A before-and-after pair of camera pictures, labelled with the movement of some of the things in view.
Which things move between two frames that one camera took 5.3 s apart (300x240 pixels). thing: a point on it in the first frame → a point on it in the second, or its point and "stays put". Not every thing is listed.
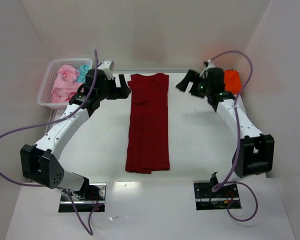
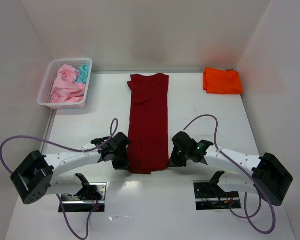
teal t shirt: [83, 70] stays put
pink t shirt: [66, 85] stays put
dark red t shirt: [148, 144] stays put
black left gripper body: [114, 89] → [120, 162]
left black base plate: [85, 201] stays put
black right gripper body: [195, 85] → [175, 160]
